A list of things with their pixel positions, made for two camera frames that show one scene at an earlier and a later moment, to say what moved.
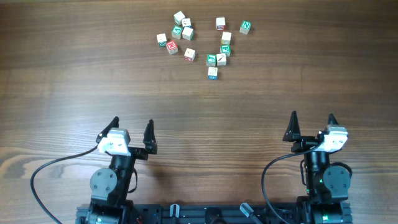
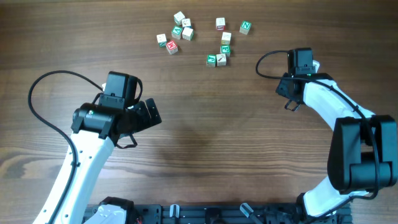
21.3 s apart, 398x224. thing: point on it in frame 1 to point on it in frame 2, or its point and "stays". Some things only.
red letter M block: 171,46 stays
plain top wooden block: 188,33 stays
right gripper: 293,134 to 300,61
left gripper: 134,151 to 150,112
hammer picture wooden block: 221,60 stays
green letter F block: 225,49 stays
